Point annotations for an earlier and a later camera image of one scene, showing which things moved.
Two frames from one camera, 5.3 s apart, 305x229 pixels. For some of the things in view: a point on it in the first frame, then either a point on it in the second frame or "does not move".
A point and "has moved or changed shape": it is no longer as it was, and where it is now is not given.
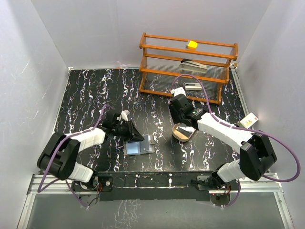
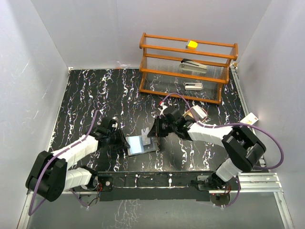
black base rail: (147, 186) does not move
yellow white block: (191, 45) does not move
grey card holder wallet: (146, 146) has moved or changed shape
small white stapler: (189, 86) does not move
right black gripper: (176, 119) to (156, 131)
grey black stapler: (189, 65) does not move
